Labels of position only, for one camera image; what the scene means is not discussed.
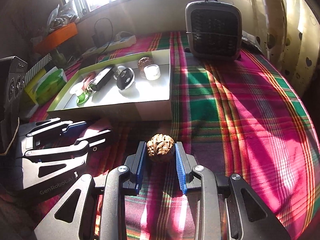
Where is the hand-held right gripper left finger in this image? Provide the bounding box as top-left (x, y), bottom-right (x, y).
top-left (34, 141), bottom-right (147, 240)

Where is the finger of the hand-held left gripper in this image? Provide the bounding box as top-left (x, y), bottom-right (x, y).
top-left (26, 117), bottom-right (87, 138)
top-left (25, 129), bottom-right (112, 165)

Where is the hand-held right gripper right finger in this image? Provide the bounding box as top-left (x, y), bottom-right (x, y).
top-left (175, 142), bottom-right (292, 240)

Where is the brown walnut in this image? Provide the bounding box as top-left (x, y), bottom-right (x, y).
top-left (138, 57), bottom-right (154, 72)
top-left (146, 134), bottom-right (175, 163)

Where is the green white cup toy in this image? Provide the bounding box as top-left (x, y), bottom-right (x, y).
top-left (69, 83), bottom-right (90, 106)

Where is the pink stapler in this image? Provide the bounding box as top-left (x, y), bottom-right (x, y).
top-left (81, 76), bottom-right (97, 88)

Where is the black bike light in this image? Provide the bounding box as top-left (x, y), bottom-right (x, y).
top-left (88, 65), bottom-right (115, 92)

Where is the green and white cardboard box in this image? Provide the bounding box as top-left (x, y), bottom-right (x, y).
top-left (47, 49), bottom-right (173, 123)

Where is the black oval lid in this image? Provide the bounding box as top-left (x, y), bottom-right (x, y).
top-left (116, 68), bottom-right (136, 91)

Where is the white round jar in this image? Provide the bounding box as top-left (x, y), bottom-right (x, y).
top-left (143, 64), bottom-right (161, 81)

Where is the green tissue pack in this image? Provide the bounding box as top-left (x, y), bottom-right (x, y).
top-left (35, 69), bottom-right (68, 106)

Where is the yellow-green box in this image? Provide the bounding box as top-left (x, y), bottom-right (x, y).
top-left (23, 67), bottom-right (50, 106)

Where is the striped box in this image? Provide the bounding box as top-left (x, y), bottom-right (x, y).
top-left (24, 54), bottom-right (52, 83)

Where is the orange box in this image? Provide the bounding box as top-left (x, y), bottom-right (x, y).
top-left (34, 22), bottom-right (79, 53)

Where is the white power strip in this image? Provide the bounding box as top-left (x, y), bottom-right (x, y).
top-left (82, 35), bottom-right (137, 56)

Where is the clear plastic bag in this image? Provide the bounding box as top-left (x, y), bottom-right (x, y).
top-left (48, 4), bottom-right (80, 28)

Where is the grey desktop fan heater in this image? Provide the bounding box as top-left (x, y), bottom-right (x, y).
top-left (185, 1), bottom-right (243, 61)

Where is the grey flat object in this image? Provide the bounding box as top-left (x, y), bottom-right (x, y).
top-left (242, 36), bottom-right (262, 52)

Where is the heart-print curtain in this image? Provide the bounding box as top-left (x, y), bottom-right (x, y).
top-left (249, 0), bottom-right (320, 101)

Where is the black charger cable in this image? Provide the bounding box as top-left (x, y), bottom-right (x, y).
top-left (94, 17), bottom-right (113, 48)

